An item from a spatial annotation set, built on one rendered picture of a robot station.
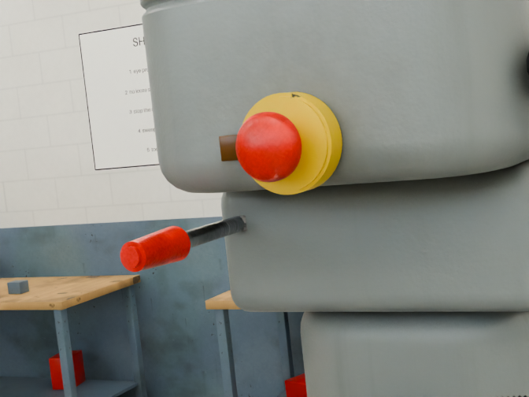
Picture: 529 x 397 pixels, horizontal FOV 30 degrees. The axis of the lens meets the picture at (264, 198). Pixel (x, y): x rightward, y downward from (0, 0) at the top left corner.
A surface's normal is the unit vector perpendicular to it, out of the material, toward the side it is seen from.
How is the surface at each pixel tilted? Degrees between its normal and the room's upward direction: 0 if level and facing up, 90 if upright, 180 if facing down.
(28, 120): 90
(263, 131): 85
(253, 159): 94
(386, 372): 90
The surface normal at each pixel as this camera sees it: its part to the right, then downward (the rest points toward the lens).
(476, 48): 0.22, 0.07
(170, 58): -0.69, 0.14
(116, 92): -0.45, 0.13
